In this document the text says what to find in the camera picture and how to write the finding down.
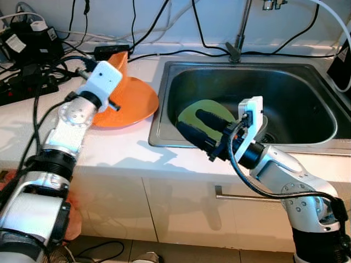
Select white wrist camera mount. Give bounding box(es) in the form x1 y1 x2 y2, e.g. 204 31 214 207
233 96 265 161
77 60 123 113

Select black appliance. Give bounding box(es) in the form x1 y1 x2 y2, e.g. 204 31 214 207
327 41 351 93

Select metal faucet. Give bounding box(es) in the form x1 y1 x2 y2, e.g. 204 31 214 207
226 0 288 62

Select black power strip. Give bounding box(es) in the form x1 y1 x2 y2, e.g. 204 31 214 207
0 74 60 106

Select black charger box white labels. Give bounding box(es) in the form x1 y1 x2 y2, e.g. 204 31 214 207
0 19 65 69

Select orange plastic plate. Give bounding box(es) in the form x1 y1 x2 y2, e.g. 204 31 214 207
92 76 160 130

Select black power cable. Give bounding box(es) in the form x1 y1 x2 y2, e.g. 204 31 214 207
190 0 230 55
129 49 332 61
270 3 322 56
129 0 169 51

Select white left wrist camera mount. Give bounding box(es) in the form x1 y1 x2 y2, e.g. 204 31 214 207
77 60 123 113

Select grey bowl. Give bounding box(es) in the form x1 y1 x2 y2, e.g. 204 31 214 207
257 112 270 140

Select orange plastic bowl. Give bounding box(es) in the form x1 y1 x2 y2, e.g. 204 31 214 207
109 48 131 99

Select white kitchen cabinet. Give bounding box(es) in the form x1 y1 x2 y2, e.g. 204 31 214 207
0 162 351 255

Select wire fan grille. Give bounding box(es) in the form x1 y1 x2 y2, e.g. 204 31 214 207
48 244 76 263

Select white hose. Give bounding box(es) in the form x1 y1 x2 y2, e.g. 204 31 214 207
285 0 351 93

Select black power adapter brick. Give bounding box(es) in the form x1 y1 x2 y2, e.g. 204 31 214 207
94 45 131 61

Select green plate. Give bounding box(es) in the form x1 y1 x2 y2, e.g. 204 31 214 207
176 99 237 140

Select stainless steel sink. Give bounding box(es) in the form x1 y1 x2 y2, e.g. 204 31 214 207
148 59 351 148

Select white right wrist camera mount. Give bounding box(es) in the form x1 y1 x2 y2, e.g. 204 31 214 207
233 96 265 161

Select black floor cable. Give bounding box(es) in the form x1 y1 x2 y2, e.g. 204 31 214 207
76 239 127 261

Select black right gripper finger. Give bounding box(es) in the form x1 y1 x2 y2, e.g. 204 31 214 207
195 108 235 133
175 121 220 155

